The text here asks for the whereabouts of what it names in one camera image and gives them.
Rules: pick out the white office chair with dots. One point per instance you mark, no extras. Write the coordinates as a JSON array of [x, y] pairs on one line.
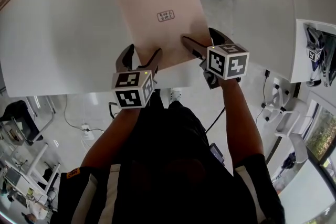
[[286, 118]]

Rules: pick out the person's black striped top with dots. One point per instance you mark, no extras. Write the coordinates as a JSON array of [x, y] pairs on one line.
[[170, 178]]

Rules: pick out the white curved desk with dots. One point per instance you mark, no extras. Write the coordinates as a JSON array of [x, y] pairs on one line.
[[65, 42]]

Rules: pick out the spare hand-held gripper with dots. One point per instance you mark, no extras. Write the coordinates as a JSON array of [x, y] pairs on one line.
[[317, 52]]

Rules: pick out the black belt pack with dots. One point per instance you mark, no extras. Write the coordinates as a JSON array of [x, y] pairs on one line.
[[217, 153]]

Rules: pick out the person's right forearm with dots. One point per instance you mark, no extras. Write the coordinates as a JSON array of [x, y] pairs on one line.
[[241, 123]]

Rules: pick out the black power adapter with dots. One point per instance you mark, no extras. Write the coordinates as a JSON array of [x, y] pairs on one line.
[[267, 73]]

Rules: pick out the small black device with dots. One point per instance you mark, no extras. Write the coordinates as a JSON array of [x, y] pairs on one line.
[[288, 162]]

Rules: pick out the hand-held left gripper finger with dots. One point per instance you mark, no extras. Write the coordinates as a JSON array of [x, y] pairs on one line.
[[155, 60], [124, 60]]

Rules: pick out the white metal table frame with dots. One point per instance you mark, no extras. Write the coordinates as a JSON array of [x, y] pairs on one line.
[[39, 162]]

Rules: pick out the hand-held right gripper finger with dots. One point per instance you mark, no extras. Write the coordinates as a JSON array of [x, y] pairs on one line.
[[195, 47], [220, 38]]

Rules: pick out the black chair with metal frame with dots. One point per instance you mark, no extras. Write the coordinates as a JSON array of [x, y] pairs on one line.
[[18, 123]]

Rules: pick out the person's left forearm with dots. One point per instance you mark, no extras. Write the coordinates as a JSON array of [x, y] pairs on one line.
[[110, 136]]

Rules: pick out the white shelf cabinet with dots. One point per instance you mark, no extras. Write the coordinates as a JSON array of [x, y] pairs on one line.
[[270, 21]]

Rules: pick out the person's white striped shoe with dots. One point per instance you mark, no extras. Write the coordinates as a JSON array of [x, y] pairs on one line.
[[176, 94]]

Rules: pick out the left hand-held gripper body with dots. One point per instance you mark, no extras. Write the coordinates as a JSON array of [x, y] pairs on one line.
[[131, 89]]

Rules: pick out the white power strip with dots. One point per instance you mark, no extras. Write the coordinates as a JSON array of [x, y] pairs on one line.
[[87, 131]]

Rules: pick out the white framed window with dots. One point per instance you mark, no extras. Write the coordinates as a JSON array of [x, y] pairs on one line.
[[323, 133]]

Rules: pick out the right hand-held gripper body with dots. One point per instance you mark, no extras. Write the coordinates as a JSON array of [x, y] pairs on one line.
[[228, 63]]

